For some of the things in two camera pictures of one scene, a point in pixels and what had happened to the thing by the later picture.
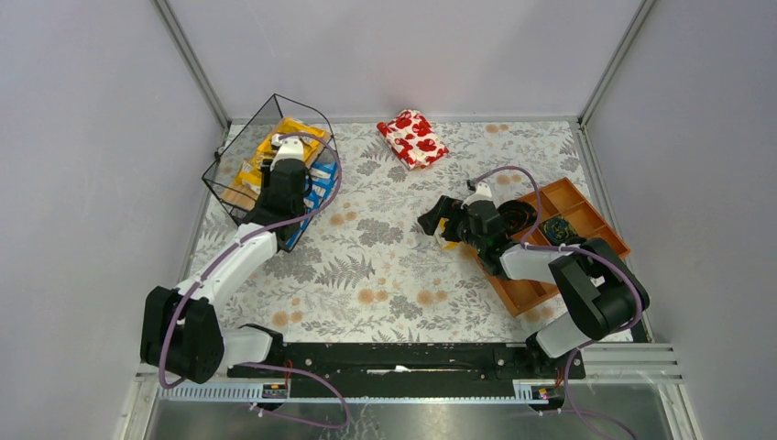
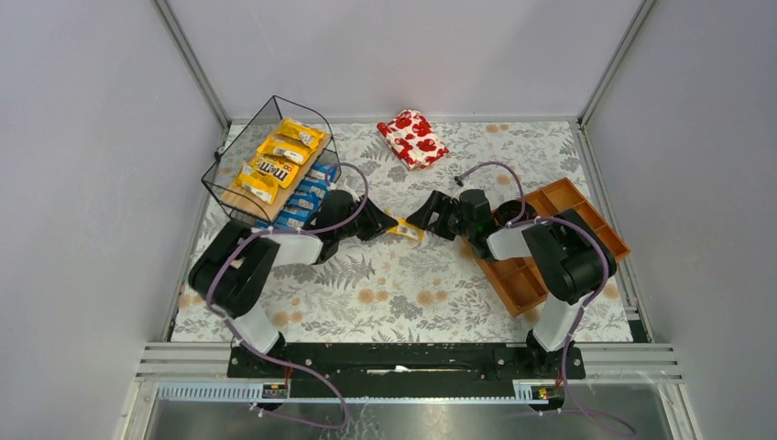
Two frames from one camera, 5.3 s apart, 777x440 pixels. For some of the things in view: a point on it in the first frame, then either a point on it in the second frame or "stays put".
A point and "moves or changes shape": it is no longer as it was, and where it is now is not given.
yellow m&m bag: x=290 y=125 stays put
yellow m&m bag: x=445 y=244 moves or changes shape
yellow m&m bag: x=250 y=174 moves or changes shape
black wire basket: x=281 y=171 stays put
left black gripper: x=267 y=168 to x=366 y=218
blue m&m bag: x=322 y=173 stays put
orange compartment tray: x=557 y=198 stays put
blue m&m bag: x=322 y=187 stays put
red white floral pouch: x=412 y=139 stays put
